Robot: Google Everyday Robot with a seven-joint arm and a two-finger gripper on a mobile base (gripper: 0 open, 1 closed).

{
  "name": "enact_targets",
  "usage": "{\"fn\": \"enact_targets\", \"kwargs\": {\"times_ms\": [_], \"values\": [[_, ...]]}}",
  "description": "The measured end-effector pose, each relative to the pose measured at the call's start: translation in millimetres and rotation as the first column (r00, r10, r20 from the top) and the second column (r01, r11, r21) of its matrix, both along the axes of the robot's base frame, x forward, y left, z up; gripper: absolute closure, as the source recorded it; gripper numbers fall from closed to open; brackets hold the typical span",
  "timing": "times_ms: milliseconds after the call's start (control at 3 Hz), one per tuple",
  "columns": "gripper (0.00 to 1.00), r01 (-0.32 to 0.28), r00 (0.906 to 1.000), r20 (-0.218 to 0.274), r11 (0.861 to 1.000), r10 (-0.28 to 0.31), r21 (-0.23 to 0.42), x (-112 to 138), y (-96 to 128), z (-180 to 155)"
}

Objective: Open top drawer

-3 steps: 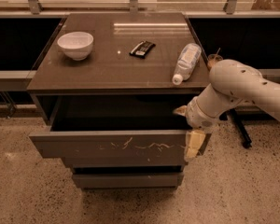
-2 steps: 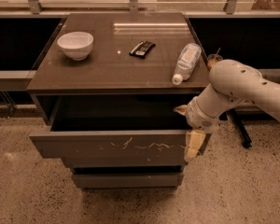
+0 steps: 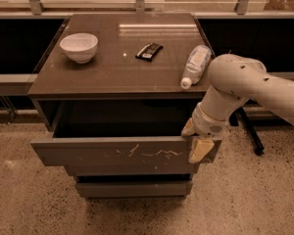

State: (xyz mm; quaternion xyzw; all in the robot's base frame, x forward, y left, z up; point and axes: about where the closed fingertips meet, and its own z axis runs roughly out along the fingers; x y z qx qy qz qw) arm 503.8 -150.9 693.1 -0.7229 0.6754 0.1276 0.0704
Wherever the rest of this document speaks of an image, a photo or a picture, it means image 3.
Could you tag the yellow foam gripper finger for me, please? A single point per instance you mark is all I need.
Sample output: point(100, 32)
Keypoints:
point(200, 148)
point(188, 128)

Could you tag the grey bottom drawer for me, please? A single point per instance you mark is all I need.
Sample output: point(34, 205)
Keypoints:
point(134, 189)

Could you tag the white ceramic bowl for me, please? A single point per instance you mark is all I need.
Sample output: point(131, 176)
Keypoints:
point(80, 47)

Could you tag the clear plastic water bottle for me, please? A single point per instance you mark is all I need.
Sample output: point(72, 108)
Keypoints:
point(195, 66)

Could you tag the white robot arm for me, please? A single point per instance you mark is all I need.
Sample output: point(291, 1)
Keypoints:
point(234, 80)

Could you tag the grey drawer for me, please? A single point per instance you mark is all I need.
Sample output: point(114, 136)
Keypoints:
point(119, 137)
point(134, 189)

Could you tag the black snack bar wrapper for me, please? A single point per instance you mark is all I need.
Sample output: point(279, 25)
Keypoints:
point(148, 52)

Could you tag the grey drawer cabinet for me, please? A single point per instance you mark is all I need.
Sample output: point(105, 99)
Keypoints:
point(116, 74)

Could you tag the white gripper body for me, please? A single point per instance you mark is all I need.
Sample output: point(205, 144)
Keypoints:
point(206, 123)

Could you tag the black stand leg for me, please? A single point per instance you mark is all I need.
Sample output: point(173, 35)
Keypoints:
point(233, 120)

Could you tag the grey top drawer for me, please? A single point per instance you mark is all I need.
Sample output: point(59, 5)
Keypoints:
point(119, 137)

